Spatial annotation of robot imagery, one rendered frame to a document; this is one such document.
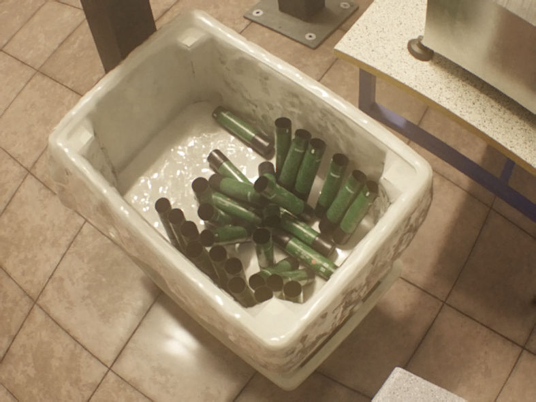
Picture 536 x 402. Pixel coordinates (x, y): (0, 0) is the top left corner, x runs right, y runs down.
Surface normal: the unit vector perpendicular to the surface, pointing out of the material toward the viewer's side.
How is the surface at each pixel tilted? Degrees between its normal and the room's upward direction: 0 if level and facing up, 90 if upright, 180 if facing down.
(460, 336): 0
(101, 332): 0
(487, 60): 90
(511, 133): 0
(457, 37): 90
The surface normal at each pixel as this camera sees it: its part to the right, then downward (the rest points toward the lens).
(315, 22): -0.07, -0.43
